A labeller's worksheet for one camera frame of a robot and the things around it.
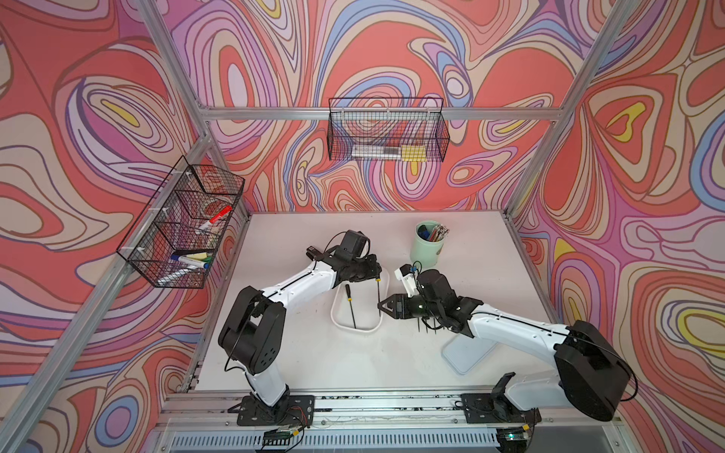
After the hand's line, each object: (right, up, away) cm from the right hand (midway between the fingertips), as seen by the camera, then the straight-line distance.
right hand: (385, 313), depth 81 cm
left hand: (0, +12, +7) cm, 14 cm away
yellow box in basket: (+10, +50, +10) cm, 52 cm away
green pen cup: (+14, +18, +16) cm, 28 cm away
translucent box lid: (+23, -12, +1) cm, 26 cm away
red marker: (-46, +28, -4) cm, 54 cm away
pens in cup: (+17, +23, +10) cm, 30 cm away
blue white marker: (-50, +16, -11) cm, 54 cm away
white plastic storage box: (-10, -1, +13) cm, 16 cm away
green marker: (-48, +16, -7) cm, 51 cm away
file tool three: (+10, 0, -8) cm, 13 cm away
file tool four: (-2, +9, +6) cm, 11 cm away
